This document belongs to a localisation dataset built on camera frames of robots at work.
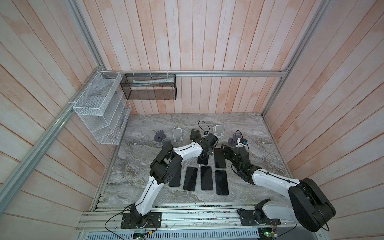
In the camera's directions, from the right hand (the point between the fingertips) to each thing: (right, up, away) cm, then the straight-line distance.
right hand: (226, 146), depth 89 cm
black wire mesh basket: (-52, +42, +18) cm, 69 cm away
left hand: (-12, -4, +10) cm, 15 cm away
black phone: (-13, -10, +6) cm, 18 cm away
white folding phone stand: (-31, +7, +15) cm, 35 cm away
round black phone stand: (-44, +6, +12) cm, 46 cm away
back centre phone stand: (-19, +7, +14) cm, 24 cm away
